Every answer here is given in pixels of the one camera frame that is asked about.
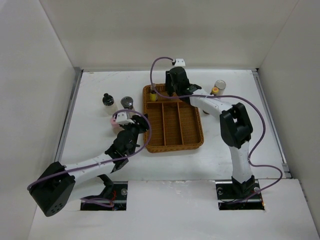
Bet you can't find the small gold-cap yellow bottle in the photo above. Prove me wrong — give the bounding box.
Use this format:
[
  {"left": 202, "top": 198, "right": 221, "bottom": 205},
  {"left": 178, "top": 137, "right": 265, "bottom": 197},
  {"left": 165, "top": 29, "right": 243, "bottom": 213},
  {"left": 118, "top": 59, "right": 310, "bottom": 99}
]
[{"left": 149, "top": 84, "right": 158, "bottom": 102}]

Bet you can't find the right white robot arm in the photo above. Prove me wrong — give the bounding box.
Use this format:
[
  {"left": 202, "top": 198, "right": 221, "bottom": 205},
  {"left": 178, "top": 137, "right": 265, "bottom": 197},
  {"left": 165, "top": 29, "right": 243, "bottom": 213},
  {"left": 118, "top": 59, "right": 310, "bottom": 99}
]
[{"left": 165, "top": 66, "right": 255, "bottom": 198}]

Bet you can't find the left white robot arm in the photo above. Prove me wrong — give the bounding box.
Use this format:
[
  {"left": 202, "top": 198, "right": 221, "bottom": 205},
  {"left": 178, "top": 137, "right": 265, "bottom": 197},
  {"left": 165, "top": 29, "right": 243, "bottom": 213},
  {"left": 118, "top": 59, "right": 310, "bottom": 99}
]
[{"left": 27, "top": 112, "right": 152, "bottom": 217}]

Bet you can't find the pink-lid spice jar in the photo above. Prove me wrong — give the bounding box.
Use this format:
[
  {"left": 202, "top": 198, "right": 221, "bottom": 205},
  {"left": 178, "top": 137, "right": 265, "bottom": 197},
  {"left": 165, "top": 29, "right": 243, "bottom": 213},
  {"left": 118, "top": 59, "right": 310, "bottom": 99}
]
[{"left": 110, "top": 117, "right": 123, "bottom": 135}]

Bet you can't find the chrome-top glass shaker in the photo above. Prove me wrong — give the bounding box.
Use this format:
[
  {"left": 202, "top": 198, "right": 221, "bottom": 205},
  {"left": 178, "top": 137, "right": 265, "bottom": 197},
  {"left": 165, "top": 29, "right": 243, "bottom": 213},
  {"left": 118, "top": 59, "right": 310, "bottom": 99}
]
[{"left": 120, "top": 96, "right": 135, "bottom": 111}]

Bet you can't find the brown wicker divided basket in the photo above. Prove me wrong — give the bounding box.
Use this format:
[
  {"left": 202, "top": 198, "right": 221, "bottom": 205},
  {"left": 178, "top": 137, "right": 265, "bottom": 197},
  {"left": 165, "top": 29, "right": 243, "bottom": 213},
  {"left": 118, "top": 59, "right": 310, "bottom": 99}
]
[{"left": 142, "top": 85, "right": 204, "bottom": 153}]

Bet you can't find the yellow-cap brown sauce bottle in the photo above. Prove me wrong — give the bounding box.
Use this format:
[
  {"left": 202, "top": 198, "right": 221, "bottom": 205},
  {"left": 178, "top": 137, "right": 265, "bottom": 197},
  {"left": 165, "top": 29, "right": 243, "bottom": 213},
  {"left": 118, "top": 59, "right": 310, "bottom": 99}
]
[{"left": 210, "top": 86, "right": 220, "bottom": 96}]

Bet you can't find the black-stopper glass bottle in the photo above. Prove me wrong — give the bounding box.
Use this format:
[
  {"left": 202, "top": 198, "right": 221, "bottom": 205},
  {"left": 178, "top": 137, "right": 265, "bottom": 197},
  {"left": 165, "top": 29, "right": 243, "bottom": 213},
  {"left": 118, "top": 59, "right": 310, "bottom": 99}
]
[{"left": 102, "top": 93, "right": 118, "bottom": 116}]

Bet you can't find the tall silver-lid bead jar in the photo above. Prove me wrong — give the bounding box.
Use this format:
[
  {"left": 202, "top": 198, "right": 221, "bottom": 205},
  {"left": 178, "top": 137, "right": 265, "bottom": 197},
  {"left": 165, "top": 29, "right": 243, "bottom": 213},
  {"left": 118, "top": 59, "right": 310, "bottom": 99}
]
[{"left": 214, "top": 79, "right": 227, "bottom": 96}]

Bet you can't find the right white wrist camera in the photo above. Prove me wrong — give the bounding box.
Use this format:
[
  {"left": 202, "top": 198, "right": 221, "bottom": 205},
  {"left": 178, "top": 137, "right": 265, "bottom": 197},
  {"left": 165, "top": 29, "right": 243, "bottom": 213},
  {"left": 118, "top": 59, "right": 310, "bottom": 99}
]
[{"left": 173, "top": 58, "right": 186, "bottom": 67}]

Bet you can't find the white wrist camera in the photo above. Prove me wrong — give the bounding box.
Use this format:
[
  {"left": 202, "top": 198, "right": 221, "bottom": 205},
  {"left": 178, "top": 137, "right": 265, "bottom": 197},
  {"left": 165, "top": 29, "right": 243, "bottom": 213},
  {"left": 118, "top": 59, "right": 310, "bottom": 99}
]
[
  {"left": 173, "top": 58, "right": 186, "bottom": 67},
  {"left": 114, "top": 112, "right": 134, "bottom": 125}
]

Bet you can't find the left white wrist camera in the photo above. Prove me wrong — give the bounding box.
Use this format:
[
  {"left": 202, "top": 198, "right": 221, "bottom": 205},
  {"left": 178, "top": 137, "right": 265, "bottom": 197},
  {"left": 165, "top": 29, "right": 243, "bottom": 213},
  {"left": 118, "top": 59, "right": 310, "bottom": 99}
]
[{"left": 114, "top": 112, "right": 134, "bottom": 125}]

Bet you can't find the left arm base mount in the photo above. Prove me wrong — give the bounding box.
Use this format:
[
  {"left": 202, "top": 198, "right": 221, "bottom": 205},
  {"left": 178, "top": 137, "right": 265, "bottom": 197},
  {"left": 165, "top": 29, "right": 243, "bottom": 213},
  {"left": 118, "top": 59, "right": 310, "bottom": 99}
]
[{"left": 80, "top": 174, "right": 128, "bottom": 211}]

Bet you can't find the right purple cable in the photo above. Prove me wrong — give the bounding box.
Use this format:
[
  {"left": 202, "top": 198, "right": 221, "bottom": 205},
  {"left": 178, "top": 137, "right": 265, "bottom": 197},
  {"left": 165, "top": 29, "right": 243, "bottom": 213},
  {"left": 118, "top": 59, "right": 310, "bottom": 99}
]
[{"left": 149, "top": 56, "right": 284, "bottom": 205}]

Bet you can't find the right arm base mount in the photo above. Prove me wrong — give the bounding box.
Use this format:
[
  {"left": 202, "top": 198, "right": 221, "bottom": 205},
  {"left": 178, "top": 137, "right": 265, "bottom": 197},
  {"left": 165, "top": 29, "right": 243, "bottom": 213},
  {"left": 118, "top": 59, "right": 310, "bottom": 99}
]
[{"left": 215, "top": 180, "right": 265, "bottom": 211}]

